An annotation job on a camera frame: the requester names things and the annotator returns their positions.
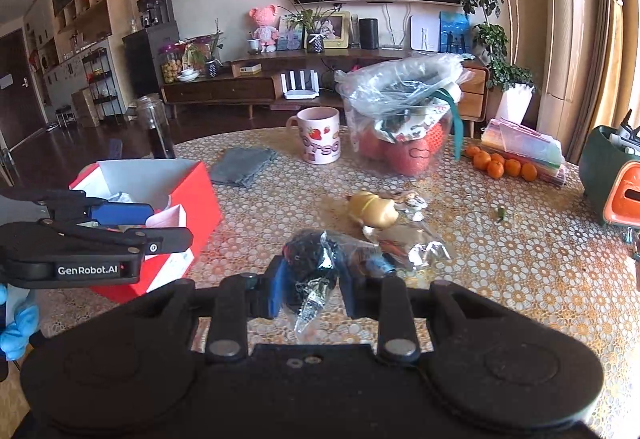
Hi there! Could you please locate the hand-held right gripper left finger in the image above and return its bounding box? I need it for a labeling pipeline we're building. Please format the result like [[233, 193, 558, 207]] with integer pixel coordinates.
[[125, 256, 297, 366]]

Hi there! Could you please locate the small pink box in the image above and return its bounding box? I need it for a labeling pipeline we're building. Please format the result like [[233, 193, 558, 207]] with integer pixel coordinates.
[[145, 204, 188, 231]]

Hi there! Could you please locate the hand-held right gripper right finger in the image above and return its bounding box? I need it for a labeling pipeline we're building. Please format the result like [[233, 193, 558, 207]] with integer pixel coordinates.
[[339, 263, 506, 365]]

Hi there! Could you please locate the pile of tangerines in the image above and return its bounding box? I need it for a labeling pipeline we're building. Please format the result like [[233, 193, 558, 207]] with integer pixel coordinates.
[[464, 145, 539, 182]]

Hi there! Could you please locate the brown cardboard box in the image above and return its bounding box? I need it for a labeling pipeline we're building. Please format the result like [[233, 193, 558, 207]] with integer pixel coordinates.
[[71, 88, 101, 128]]

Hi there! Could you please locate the red cardboard box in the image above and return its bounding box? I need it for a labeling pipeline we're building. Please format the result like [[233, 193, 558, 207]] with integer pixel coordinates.
[[69, 159, 224, 305]]

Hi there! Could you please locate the black speaker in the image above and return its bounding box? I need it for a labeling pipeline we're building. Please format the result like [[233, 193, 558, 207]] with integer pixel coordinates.
[[359, 18, 380, 50]]

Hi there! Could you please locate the pink doll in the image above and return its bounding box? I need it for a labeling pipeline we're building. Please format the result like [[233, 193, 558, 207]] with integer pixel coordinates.
[[248, 4, 281, 54]]

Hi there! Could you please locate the yellow photo frame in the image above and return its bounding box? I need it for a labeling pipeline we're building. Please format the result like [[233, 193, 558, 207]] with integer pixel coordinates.
[[305, 10, 352, 50]]

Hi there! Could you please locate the glass bottle dark liquid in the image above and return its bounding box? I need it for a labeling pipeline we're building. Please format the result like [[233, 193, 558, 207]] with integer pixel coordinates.
[[135, 95, 176, 160]]

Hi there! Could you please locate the pink strawberry mug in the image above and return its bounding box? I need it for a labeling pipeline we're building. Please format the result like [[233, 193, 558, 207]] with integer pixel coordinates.
[[286, 106, 342, 166]]

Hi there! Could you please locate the metal key bunch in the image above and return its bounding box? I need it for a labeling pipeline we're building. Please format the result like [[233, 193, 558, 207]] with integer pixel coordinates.
[[622, 225, 640, 292]]

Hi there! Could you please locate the silver foil wrapper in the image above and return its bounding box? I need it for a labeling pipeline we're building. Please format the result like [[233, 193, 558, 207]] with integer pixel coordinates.
[[404, 240, 453, 271]]

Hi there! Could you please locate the pink lidded jar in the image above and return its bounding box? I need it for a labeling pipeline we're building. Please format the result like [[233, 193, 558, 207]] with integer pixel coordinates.
[[185, 38, 211, 70]]

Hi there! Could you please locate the grey cloth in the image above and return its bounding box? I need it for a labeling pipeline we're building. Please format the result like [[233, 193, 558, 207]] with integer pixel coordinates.
[[209, 146, 279, 189]]

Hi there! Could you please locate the yellow curtain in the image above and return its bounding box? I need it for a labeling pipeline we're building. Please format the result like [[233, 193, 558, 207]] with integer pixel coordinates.
[[585, 0, 640, 130]]

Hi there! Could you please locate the dark wooden door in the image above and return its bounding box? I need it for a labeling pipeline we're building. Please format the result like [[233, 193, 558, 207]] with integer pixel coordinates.
[[0, 28, 48, 150]]

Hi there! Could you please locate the small plant dotted pot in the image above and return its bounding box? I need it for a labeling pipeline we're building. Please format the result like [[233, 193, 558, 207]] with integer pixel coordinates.
[[202, 19, 226, 79]]

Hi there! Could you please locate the blue pink picture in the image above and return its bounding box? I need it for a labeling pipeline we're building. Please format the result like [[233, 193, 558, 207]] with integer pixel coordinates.
[[276, 16, 306, 51]]

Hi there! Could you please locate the wooden television cabinet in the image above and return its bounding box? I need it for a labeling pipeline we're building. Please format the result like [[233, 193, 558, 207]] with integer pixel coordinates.
[[160, 49, 491, 120]]

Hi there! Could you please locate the blue painting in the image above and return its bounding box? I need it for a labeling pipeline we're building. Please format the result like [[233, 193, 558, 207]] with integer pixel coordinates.
[[440, 10, 472, 55]]

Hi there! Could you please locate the black coffee machine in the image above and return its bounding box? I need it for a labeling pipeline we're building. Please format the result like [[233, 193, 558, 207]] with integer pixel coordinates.
[[136, 0, 175, 29]]

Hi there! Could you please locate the jar of yellow snacks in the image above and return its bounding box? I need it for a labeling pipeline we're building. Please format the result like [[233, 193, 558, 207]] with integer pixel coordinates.
[[159, 44, 184, 84]]

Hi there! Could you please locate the white router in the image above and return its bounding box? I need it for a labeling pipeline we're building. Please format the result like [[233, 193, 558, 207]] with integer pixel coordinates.
[[280, 70, 321, 100]]

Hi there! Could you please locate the green orange desk organiser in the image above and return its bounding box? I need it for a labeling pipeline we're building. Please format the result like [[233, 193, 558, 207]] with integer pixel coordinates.
[[579, 109, 640, 227]]

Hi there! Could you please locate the small white brown keychain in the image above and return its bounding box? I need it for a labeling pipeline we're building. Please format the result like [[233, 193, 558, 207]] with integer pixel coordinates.
[[392, 190, 429, 213]]

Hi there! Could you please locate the yellow duck toy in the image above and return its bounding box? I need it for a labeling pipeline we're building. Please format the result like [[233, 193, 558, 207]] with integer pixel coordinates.
[[347, 192, 401, 227]]

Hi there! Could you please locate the clear plastic bag of apples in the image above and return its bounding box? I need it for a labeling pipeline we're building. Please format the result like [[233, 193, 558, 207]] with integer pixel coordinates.
[[336, 53, 478, 177]]

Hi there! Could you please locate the standing air conditioner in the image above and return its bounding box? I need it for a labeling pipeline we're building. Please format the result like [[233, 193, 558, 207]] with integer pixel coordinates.
[[537, 0, 608, 165]]

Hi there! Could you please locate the black clear snack packet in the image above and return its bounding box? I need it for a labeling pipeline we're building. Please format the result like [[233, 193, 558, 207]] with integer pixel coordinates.
[[282, 229, 351, 335]]

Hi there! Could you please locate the orchid plant dark pot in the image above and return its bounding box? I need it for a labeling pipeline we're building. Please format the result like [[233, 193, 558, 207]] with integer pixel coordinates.
[[282, 0, 341, 54]]

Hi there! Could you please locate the black rolling rack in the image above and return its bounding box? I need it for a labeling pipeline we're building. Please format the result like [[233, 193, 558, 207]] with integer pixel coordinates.
[[81, 48, 123, 120]]

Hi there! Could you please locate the person's left hand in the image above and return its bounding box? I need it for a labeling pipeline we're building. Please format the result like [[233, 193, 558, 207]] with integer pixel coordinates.
[[0, 284, 41, 361]]

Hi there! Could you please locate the black cabinet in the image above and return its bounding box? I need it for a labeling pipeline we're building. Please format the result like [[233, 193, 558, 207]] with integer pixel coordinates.
[[122, 22, 181, 100]]

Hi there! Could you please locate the white board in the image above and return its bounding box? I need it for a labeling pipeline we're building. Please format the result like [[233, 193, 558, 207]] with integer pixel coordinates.
[[410, 14, 441, 52]]

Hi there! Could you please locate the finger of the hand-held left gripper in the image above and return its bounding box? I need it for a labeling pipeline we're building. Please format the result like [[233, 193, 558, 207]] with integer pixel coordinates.
[[0, 188, 154, 226], [37, 218, 194, 256]]

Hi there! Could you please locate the lace-patterned desktop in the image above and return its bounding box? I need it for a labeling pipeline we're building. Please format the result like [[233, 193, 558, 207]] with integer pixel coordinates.
[[35, 124, 640, 439]]

